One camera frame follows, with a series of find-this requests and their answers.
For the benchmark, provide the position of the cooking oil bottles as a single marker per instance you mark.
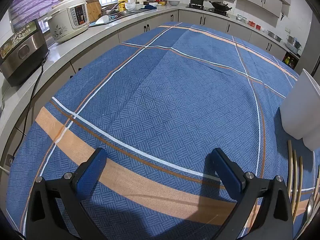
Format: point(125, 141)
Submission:
point(288, 62)

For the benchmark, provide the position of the black scissors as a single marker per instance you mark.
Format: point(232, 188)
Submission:
point(282, 16)

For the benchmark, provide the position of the wall socket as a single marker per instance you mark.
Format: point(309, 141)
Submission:
point(10, 159)

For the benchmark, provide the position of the metal spoon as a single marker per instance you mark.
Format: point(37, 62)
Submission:
point(310, 207)

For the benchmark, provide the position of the grey kitchen countertop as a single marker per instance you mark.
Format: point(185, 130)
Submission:
point(100, 30)

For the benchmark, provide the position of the steel faucet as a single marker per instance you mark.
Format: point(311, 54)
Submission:
point(117, 6)

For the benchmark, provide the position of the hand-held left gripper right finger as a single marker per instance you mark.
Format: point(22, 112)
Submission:
point(226, 172)

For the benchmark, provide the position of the steel steamer pot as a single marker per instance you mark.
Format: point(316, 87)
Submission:
point(293, 44)

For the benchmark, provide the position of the red containers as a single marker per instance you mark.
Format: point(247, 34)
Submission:
point(253, 24)

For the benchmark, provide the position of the metal basin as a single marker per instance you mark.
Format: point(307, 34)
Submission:
point(173, 3)

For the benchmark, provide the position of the wooden cutting board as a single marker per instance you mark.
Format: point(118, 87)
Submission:
point(93, 11)

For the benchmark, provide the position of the white utensil holder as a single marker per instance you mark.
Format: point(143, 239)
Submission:
point(300, 110)

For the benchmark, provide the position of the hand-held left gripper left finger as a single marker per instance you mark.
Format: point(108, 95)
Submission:
point(91, 175)

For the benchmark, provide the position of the black lidded pot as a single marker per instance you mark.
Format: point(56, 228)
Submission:
point(196, 0)

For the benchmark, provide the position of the steel kitchen sink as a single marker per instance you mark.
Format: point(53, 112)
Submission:
point(127, 13)

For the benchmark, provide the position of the dark blue cloth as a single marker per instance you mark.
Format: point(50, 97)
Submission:
point(150, 6)

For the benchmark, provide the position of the gas stove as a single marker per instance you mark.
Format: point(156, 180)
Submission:
point(207, 9)

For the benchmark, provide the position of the white rice cooker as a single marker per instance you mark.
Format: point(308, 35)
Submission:
point(67, 20)

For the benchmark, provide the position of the grey base cabinets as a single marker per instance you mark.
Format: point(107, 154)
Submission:
point(195, 18)

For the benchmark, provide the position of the wooden chopstick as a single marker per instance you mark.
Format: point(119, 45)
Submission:
point(300, 175)

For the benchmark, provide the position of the shallow steel pot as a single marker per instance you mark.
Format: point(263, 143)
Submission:
point(275, 36)

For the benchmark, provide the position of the white bowl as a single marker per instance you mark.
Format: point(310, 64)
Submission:
point(130, 6)

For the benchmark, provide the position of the blue plaid tablecloth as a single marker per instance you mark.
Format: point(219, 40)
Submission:
point(162, 105)

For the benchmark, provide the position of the black wok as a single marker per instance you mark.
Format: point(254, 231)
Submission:
point(220, 5)

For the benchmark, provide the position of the dark brown rice cooker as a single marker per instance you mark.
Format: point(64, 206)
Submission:
point(22, 55)

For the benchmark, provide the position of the white plate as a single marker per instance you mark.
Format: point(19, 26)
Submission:
point(103, 20)

